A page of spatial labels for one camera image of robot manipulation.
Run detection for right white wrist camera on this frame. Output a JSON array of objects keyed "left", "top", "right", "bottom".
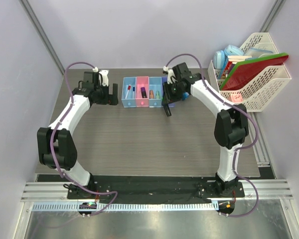
[{"left": 163, "top": 66, "right": 177, "bottom": 84}]

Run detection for green capped black highlighter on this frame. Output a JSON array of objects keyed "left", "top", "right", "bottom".
[{"left": 162, "top": 104, "right": 171, "bottom": 117}]

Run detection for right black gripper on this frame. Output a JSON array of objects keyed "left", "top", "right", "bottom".
[{"left": 162, "top": 81, "right": 185, "bottom": 106}]

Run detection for light blue drawer box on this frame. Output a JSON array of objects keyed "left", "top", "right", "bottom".
[
  {"left": 149, "top": 77, "right": 162, "bottom": 108},
  {"left": 121, "top": 77, "right": 137, "bottom": 108}
]

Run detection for pink plastic drawer box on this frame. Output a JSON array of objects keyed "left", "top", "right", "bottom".
[{"left": 136, "top": 76, "right": 149, "bottom": 107}]

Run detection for blue round tape dispenser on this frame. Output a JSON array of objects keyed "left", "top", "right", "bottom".
[{"left": 181, "top": 92, "right": 189, "bottom": 101}]

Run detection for red whiteboard marker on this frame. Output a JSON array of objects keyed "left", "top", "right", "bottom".
[{"left": 125, "top": 85, "right": 131, "bottom": 99}]

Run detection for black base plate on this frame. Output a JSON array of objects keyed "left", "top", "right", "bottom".
[{"left": 37, "top": 174, "right": 245, "bottom": 204}]

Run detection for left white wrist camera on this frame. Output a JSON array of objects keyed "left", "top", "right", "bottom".
[{"left": 92, "top": 67, "right": 109, "bottom": 87}]

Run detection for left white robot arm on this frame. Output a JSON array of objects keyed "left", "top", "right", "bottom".
[{"left": 37, "top": 68, "right": 118, "bottom": 199}]

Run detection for purple capped black highlighter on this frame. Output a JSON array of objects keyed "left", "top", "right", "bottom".
[{"left": 141, "top": 87, "right": 147, "bottom": 99}]

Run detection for blue headphones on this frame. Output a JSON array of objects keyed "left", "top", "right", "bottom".
[{"left": 213, "top": 45, "right": 244, "bottom": 70}]

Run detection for aluminium rail frame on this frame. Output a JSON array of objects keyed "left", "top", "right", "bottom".
[{"left": 17, "top": 114, "right": 299, "bottom": 239}]

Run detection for white mesh file organizer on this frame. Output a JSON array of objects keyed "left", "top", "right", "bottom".
[{"left": 208, "top": 32, "right": 291, "bottom": 112}]

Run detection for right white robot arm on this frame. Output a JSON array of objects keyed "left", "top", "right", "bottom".
[{"left": 161, "top": 63, "right": 249, "bottom": 197}]

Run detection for white slotted cable duct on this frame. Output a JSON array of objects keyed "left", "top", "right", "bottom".
[{"left": 32, "top": 201, "right": 219, "bottom": 212}]

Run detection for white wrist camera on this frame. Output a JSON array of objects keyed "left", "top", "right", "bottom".
[
  {"left": 163, "top": 66, "right": 177, "bottom": 84},
  {"left": 92, "top": 67, "right": 109, "bottom": 87}
]

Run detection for green plastic folder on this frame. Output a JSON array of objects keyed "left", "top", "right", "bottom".
[{"left": 218, "top": 52, "right": 289, "bottom": 90}]

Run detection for stack of books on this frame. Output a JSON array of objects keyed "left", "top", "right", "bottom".
[{"left": 217, "top": 55, "right": 252, "bottom": 80}]

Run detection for pink eraser box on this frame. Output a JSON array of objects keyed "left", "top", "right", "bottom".
[{"left": 229, "top": 93, "right": 244, "bottom": 103}]

